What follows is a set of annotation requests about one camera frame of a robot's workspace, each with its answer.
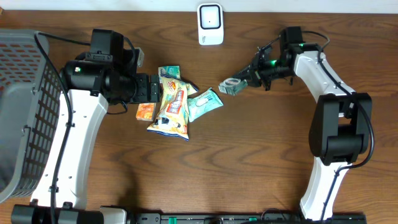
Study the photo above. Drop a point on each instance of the orange tissue pack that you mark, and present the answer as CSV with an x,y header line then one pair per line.
x,y
146,111

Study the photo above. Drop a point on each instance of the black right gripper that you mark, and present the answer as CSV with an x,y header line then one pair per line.
x,y
253,71

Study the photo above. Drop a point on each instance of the teal wet wipes pack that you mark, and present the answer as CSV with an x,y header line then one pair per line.
x,y
202,104

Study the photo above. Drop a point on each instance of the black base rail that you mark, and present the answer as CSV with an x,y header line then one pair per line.
x,y
271,218

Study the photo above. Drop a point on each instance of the grey plastic shopping basket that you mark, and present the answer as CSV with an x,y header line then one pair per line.
x,y
29,112

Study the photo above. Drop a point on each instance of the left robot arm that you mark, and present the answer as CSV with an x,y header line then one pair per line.
x,y
89,84

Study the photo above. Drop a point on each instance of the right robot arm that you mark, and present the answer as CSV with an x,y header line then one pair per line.
x,y
341,136

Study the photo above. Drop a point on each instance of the yellow snack bag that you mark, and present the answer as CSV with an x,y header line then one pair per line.
x,y
172,118

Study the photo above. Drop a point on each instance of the white barcode scanner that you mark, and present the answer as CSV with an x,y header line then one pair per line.
x,y
210,24

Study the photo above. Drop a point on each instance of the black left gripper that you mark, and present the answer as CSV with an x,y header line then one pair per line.
x,y
145,89

